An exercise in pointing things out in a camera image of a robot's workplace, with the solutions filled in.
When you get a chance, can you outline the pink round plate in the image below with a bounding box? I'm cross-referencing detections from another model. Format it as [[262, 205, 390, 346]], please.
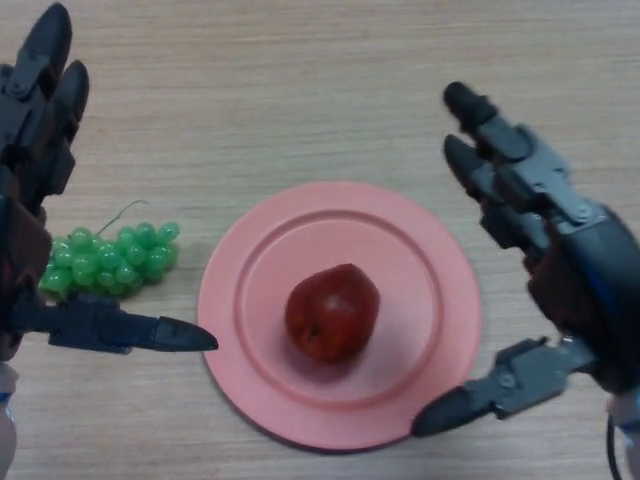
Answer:
[[196, 180, 483, 454]]

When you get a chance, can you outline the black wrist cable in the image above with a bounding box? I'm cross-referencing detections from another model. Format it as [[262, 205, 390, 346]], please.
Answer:
[[604, 419, 624, 480]]

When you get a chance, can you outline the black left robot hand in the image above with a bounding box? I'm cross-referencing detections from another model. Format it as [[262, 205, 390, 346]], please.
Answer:
[[0, 2, 220, 364]]

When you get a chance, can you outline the green grape bunch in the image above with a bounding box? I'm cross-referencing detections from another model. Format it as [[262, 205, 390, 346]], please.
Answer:
[[38, 199, 181, 301]]

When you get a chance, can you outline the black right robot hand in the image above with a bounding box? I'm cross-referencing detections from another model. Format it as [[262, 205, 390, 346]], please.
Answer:
[[410, 82, 640, 439]]

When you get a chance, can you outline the red apple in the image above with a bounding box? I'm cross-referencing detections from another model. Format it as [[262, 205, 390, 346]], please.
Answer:
[[284, 263, 381, 365]]

